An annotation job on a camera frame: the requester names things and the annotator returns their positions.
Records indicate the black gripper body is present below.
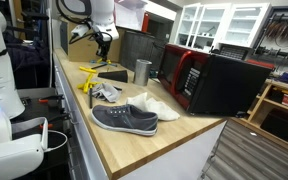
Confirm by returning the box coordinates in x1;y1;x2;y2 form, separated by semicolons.
94;31;114;53

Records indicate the silver cylindrical container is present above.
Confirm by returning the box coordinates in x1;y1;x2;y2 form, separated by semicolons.
132;59;153;87

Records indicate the blue tool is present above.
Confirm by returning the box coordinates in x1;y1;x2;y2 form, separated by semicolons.
89;59;119;68

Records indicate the black wedge hex key holder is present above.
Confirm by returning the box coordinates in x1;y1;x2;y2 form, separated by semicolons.
97;69;129;84

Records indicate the dark grey mesh panel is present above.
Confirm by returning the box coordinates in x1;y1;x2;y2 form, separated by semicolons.
118;30;168;73

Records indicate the grey knit cloth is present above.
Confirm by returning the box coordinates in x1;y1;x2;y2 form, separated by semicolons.
91;82;122;104

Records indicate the red canister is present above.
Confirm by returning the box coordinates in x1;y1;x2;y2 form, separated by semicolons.
142;13;151;34

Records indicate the grey canvas sneaker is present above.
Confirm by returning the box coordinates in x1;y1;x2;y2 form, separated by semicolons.
90;104;159;137

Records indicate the cream white cloth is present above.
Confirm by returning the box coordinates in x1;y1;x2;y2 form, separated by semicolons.
126;92;182;122

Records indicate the dark jacket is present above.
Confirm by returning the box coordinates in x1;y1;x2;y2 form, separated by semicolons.
0;31;52;89

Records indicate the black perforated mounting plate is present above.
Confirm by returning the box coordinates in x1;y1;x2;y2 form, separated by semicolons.
17;94;67;134

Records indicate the white table drawer cabinet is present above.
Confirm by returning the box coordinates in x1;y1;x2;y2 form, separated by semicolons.
52;53;228;180

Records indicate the white glass-door cabinet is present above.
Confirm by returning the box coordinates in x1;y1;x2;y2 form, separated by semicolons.
175;2;272;51

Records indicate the red and black microwave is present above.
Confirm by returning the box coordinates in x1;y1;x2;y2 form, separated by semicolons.
157;43;273;117

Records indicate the white VR headset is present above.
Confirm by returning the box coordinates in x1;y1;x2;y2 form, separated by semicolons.
0;101;50;180

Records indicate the wooden shelf unit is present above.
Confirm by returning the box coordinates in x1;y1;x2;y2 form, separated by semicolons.
232;78;288;153

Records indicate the black tool pegboard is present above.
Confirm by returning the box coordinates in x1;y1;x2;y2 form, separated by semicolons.
252;6;288;69

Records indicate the thin yellow T-handle hex key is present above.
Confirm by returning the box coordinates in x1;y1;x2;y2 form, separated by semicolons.
105;58;114;73

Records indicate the long-shaft yellow T-handle hex key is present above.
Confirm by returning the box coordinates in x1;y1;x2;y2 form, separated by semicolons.
79;62;109;74

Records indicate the black clamp orange handle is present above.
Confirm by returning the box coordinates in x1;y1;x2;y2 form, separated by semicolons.
38;113;71;130
38;94;65;104

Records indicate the black wire basket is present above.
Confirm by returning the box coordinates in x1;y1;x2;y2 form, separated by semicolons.
218;44;252;61

